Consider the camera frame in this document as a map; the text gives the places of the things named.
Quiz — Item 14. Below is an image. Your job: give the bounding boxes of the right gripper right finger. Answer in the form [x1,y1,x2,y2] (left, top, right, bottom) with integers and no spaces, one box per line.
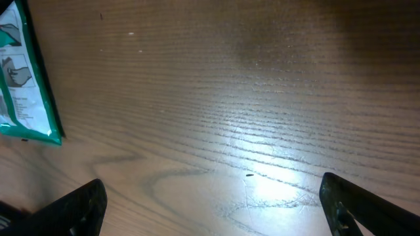
[319,172,419,236]

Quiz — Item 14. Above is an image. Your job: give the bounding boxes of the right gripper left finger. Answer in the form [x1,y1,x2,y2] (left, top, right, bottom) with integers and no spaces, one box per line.
[1,179,108,236]

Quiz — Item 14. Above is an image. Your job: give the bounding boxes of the green 3M package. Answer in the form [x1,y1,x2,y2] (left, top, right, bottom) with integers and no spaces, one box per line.
[1,0,64,146]

